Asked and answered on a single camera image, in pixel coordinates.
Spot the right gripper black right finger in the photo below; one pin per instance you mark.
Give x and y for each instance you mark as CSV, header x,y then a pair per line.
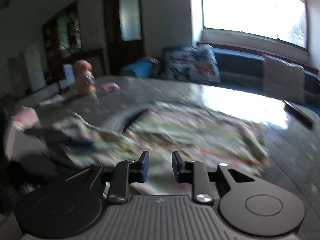
x,y
194,173

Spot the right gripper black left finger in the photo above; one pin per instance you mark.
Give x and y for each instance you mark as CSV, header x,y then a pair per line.
x,y
125,173

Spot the colourful patterned children's garment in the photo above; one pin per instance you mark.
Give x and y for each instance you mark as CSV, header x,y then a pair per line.
x,y
195,133

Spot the white paper on table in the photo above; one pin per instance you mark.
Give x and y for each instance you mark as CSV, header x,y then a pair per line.
x,y
57,99

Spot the small pink toy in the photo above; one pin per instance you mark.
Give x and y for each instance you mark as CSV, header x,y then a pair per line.
x,y
109,88

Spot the pink cartoon face bottle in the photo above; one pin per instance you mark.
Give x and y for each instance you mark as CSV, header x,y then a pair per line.
x,y
84,79

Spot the butterfly print pillow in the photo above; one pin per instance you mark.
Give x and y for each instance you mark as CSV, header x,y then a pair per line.
x,y
192,64

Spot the white refrigerator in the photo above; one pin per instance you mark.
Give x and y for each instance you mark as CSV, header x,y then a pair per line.
x,y
34,67

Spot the blue sofa bench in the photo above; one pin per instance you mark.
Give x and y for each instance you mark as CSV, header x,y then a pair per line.
x,y
233,63

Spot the dark wooden cabinet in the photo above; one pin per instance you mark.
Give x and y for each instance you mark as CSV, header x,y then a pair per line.
x,y
63,45

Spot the black remote control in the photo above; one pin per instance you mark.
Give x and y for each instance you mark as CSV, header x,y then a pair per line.
x,y
298,114

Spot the beige square cushion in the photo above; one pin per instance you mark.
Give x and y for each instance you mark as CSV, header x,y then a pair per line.
x,y
283,80

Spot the dark wooden door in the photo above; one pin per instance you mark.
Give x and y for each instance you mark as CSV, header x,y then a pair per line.
x,y
123,30

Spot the window with frame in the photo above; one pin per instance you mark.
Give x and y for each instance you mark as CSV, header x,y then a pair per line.
x,y
283,20

